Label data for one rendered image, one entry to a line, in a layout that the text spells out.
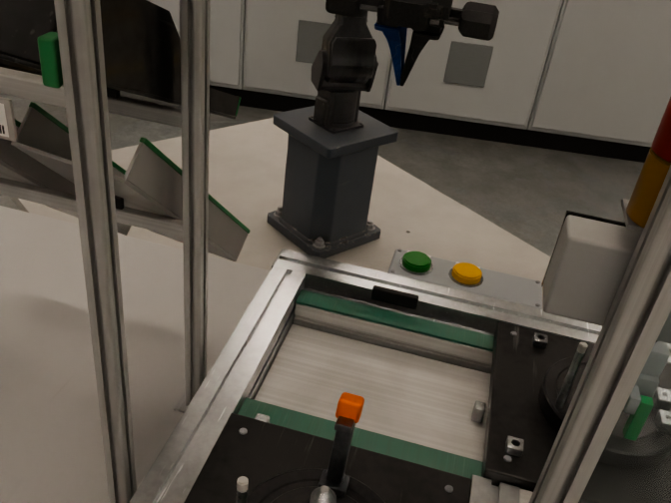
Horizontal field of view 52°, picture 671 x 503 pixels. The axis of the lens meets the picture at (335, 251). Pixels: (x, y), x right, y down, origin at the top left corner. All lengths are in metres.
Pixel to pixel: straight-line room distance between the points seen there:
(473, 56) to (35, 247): 2.95
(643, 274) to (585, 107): 3.49
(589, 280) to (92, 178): 0.36
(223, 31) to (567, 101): 1.88
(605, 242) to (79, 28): 0.38
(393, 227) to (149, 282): 0.45
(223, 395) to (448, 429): 0.25
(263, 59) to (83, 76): 3.40
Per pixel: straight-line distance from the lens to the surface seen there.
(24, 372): 0.93
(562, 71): 3.88
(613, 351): 0.54
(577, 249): 0.52
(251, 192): 1.29
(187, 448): 0.69
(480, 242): 1.25
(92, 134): 0.48
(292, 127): 1.07
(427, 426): 0.79
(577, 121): 4.00
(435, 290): 0.91
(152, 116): 0.66
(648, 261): 0.50
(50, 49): 0.47
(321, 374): 0.82
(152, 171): 0.66
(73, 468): 0.81
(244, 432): 0.68
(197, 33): 0.61
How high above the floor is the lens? 1.48
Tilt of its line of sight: 33 degrees down
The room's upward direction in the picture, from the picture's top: 8 degrees clockwise
